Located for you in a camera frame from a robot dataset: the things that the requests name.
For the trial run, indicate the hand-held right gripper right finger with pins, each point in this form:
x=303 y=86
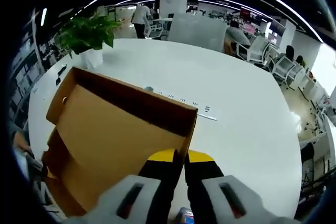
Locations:
x=210 y=197

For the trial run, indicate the white table socket strip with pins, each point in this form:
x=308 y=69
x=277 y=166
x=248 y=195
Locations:
x=207 y=109

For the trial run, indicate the person's left hand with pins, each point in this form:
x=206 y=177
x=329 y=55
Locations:
x=20 y=141

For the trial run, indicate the white desk partition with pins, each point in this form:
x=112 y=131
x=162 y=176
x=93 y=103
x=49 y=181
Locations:
x=197 y=30

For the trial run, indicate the red wall screen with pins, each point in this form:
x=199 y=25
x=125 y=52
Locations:
x=249 y=15

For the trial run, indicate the white office chair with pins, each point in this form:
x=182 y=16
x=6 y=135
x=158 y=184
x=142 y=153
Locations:
x=282 y=65
x=253 y=51

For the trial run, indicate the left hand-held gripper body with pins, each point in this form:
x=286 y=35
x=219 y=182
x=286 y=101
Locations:
x=22 y=163

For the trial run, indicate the soft blue wet wipes pack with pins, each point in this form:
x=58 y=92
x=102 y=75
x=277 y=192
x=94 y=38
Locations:
x=185 y=215

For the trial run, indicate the green potted plant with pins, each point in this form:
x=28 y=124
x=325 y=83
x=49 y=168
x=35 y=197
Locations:
x=86 y=35

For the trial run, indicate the black folding stand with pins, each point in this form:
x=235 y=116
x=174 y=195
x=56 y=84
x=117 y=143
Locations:
x=315 y=166

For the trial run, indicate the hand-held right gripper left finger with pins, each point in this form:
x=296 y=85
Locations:
x=141 y=197

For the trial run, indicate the brown cardboard shoe box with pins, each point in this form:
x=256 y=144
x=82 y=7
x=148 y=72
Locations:
x=110 y=134

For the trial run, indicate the small black table item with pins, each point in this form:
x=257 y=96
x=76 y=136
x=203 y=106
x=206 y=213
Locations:
x=61 y=69

